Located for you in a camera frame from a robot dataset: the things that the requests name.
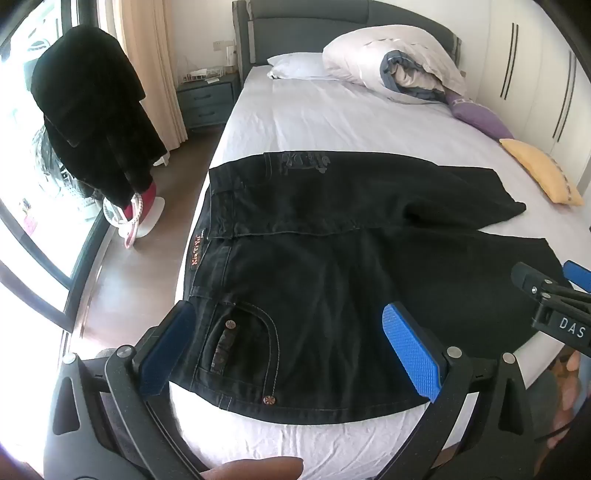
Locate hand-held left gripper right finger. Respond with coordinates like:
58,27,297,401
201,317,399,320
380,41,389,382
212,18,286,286
376,301,550,480

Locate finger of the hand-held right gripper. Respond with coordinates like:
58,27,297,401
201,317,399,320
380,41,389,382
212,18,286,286
563,260,591,292
510,261,591,311

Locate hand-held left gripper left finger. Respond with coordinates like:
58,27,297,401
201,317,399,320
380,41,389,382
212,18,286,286
46,300,218,480

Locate black denim pants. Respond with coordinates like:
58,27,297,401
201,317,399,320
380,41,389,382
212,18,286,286
168,151,573,423

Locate person's right hand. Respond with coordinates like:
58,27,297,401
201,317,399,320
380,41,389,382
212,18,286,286
551,348,591,450

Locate person's left hand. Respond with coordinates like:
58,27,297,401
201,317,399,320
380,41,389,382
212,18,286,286
201,457,305,480

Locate person's grey clothing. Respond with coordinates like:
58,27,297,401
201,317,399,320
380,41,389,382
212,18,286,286
522,369,575,480

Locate yellow pillow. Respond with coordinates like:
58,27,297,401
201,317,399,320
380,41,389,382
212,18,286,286
499,138,585,207

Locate pink and white stand base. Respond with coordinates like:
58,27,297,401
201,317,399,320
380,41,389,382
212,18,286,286
102,182,167,250

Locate purple pillow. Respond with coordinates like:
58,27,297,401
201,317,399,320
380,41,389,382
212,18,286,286
445,90,515,140

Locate white wardrobe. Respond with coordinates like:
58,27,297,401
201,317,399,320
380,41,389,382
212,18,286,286
466,0,591,195

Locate black fuzzy coat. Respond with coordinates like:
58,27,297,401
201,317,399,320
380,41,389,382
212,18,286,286
30,25,168,208

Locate dark grey nightstand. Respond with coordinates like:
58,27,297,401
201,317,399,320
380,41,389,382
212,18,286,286
175,71,241,130

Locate bed with white sheet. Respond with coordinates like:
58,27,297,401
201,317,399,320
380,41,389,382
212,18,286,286
168,65,591,480

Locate rolled white grey duvet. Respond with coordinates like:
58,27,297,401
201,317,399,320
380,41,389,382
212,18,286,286
322,25,467,104

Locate beige curtain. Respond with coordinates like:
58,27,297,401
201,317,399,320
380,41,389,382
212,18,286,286
113,0,190,153

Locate white pillow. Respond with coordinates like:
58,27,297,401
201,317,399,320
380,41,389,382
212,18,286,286
267,52,340,81

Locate dark grey headboard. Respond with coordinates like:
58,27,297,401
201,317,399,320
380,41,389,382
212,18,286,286
231,0,462,79

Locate black cable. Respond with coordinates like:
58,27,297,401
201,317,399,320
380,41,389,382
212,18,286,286
546,424,574,449

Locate black window frame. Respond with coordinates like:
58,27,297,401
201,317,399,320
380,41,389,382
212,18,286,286
0,0,122,334

